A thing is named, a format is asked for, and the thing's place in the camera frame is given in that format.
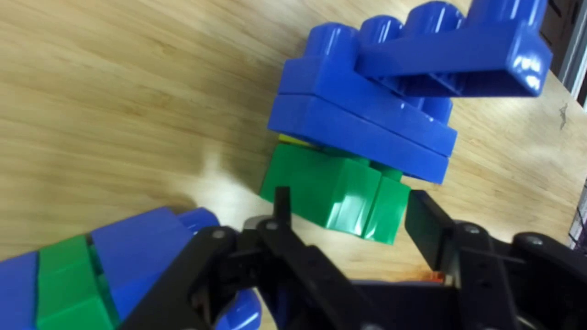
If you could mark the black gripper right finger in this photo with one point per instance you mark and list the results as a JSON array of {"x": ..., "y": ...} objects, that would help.
[{"x": 530, "y": 283}]

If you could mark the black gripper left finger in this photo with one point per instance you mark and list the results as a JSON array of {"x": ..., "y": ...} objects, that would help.
[{"x": 299, "y": 285}]

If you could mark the green block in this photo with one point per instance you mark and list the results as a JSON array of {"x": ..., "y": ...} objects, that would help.
[{"x": 337, "y": 193}]

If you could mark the blue green block tower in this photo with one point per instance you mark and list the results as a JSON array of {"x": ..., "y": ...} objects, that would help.
[{"x": 93, "y": 281}]

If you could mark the blue long block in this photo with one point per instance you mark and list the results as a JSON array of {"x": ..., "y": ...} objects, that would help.
[{"x": 383, "y": 91}]

